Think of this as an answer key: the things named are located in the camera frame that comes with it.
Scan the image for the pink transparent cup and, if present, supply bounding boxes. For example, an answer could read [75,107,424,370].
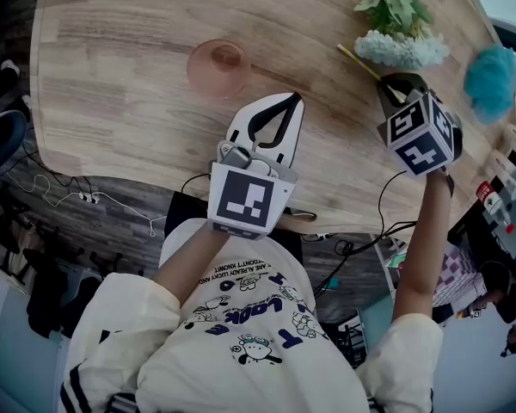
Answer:
[186,38,253,100]

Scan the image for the pale blue artificial flowers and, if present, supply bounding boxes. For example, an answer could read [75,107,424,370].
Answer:
[353,0,451,72]

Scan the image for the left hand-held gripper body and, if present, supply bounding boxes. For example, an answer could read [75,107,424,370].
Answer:
[206,141,299,242]

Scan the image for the pink checked cloth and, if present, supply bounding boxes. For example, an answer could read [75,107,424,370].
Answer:
[431,243,485,307]

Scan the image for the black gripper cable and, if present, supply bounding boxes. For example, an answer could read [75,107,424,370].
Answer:
[179,171,212,195]
[335,170,418,257]

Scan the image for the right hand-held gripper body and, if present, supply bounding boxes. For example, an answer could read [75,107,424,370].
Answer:
[376,89,464,180]

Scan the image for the blue fluffy bath pouf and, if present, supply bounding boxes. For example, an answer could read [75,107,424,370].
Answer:
[463,44,516,126]

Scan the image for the red-label clear water bottle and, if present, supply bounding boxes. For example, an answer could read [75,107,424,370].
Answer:
[476,180,516,236]

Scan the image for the cream printed T-shirt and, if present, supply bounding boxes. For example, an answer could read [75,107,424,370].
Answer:
[62,221,444,413]

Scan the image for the white cable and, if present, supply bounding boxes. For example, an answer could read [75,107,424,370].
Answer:
[6,171,169,238]

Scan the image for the person's right forearm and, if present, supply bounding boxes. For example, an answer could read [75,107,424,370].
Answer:
[390,165,456,323]

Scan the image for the black bag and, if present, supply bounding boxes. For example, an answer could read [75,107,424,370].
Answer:
[25,247,100,340]

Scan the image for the dark seat with white rim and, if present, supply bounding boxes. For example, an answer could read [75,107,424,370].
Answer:
[0,109,29,181]

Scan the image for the person's left forearm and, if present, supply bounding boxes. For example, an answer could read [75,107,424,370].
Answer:
[152,221,231,307]

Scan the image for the yellow striped paper straw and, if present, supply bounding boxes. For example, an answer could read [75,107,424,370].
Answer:
[337,44,408,103]

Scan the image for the person's black trousers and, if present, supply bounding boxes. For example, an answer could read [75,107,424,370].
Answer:
[165,190,304,270]

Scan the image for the grey harness strap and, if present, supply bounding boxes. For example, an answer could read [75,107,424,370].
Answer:
[107,391,139,413]

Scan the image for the black cable with adapter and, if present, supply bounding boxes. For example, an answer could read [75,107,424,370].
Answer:
[24,147,96,198]

